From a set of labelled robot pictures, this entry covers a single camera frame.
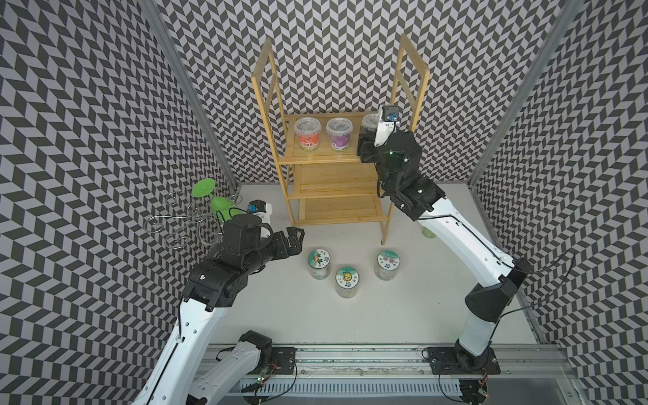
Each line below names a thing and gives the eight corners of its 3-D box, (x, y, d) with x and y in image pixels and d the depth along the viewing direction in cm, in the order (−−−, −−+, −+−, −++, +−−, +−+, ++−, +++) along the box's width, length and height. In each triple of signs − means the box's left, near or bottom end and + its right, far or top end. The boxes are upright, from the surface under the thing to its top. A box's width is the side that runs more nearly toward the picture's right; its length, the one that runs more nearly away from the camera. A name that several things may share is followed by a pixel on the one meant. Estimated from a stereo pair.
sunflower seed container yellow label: (335, 298, 86) (335, 289, 80) (335, 276, 91) (335, 267, 85) (358, 298, 86) (360, 289, 80) (357, 276, 91) (359, 267, 85)
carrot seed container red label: (308, 279, 90) (306, 270, 84) (310, 258, 95) (308, 248, 89) (329, 279, 90) (329, 270, 84) (330, 258, 96) (329, 248, 89)
